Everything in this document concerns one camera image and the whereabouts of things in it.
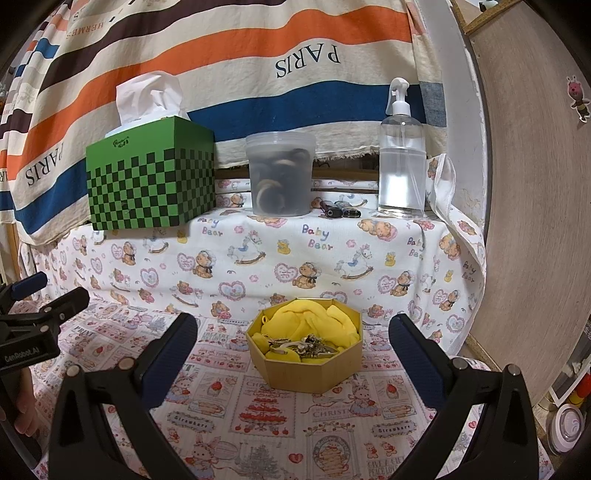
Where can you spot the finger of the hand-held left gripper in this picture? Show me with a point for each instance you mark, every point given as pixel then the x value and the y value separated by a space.
pixel 27 284
pixel 64 304

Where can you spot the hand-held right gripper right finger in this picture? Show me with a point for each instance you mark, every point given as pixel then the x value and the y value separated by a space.
pixel 418 360

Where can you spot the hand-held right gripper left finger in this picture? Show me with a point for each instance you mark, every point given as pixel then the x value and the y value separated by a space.
pixel 168 360

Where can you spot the cardboard cup with yellow cloth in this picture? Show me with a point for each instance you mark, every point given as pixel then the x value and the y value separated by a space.
pixel 309 374

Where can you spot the person's left hand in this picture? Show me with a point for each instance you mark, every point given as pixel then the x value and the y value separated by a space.
pixel 25 401

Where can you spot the yellow cloth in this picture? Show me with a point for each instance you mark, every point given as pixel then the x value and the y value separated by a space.
pixel 318 323

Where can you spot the strawberry print tablecloth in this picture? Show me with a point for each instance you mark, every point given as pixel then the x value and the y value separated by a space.
pixel 277 424

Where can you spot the green checkered tissue box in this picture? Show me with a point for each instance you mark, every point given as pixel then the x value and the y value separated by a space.
pixel 147 184

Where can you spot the bear print cloth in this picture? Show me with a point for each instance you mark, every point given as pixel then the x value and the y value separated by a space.
pixel 300 263

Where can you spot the yellow red bottle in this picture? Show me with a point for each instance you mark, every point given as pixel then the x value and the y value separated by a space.
pixel 577 394

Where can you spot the white round container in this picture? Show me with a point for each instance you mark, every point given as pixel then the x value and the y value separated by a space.
pixel 568 427

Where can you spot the wooden board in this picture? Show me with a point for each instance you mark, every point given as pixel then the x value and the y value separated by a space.
pixel 521 207

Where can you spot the clear spray bottle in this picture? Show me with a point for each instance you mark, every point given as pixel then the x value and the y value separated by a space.
pixel 400 157

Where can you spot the wooden rings in container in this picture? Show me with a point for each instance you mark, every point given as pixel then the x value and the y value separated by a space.
pixel 277 180

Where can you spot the clear plastic container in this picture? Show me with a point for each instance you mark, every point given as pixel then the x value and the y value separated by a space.
pixel 280 175

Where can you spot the white tissue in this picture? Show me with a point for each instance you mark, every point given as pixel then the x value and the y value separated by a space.
pixel 145 99

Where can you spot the striped blanket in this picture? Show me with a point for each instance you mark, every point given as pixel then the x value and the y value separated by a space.
pixel 207 69

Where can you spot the bee sticker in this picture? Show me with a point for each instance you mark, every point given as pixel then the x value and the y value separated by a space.
pixel 577 98

